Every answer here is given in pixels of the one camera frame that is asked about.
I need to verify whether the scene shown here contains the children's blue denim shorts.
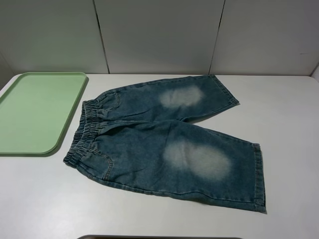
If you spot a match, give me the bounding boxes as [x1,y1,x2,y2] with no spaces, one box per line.
[63,75,266,213]

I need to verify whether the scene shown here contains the light green plastic tray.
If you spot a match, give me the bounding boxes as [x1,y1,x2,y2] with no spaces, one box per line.
[0,72,87,155]

